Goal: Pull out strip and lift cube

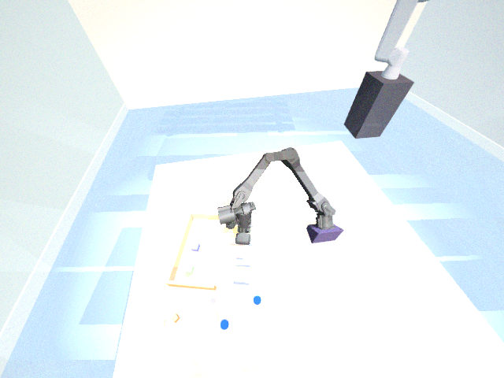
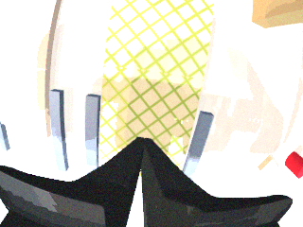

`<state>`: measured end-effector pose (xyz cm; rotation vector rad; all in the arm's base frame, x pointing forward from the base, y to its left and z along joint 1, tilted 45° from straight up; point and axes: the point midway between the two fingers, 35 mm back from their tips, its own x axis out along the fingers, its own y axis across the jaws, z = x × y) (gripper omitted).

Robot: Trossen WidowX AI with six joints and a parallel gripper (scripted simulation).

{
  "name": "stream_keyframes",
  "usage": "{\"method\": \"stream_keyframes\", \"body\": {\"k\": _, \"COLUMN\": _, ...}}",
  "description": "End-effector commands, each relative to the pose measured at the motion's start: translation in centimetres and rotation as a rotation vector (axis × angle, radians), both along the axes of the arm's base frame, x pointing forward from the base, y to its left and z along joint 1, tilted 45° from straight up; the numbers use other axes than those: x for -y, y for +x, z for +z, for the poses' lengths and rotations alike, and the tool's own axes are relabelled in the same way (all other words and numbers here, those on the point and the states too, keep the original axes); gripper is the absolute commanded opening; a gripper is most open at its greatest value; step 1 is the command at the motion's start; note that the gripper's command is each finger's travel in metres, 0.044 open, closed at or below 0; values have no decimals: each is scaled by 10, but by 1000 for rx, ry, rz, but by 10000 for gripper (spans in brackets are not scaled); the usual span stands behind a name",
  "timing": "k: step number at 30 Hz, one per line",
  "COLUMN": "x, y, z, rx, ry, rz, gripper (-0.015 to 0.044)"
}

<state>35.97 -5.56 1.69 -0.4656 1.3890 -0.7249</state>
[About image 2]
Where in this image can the red cylinder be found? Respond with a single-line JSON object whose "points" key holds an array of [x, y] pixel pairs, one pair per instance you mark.
{"points": [[294, 162]]}

